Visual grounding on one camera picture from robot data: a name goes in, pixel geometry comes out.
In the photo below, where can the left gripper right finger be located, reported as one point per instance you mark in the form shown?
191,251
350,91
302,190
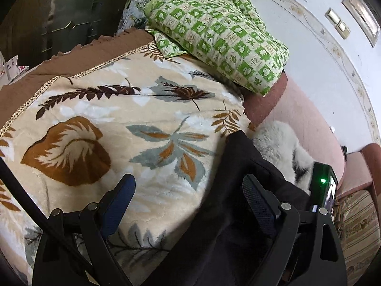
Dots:
305,248

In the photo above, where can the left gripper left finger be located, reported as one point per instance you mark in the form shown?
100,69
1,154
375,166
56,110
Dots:
73,249

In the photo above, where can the black coat with fur collar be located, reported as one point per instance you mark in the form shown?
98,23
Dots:
224,244

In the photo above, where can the pink headboard cushion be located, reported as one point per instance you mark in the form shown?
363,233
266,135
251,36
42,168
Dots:
288,103

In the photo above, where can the leaf pattern beige blanket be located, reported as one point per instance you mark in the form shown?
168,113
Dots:
72,127

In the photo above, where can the white paper bag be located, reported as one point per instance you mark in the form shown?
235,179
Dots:
10,70

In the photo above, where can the green checkered pillow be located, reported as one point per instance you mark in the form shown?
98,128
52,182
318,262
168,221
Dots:
228,35

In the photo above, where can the dark glass cabinet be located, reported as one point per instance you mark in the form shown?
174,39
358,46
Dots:
35,30

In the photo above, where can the gold wall switch plate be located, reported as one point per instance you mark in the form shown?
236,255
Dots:
338,23

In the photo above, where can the gold framed wall panel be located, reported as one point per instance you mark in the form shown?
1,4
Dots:
364,18

